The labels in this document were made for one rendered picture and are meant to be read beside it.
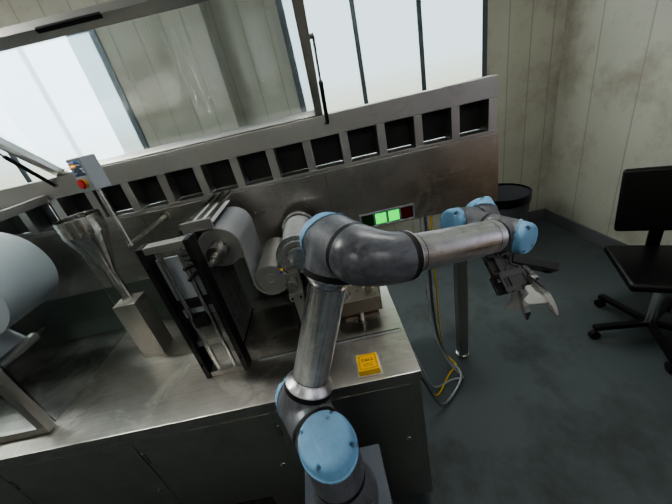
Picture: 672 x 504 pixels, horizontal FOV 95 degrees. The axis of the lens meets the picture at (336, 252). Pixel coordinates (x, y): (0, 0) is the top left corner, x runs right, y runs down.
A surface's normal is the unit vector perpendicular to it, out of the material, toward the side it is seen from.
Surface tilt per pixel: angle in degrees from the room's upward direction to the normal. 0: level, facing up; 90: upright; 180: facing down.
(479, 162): 90
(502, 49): 90
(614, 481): 0
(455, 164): 90
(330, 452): 8
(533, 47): 90
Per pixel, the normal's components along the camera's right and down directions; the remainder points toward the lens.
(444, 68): 0.10, 0.44
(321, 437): -0.14, -0.82
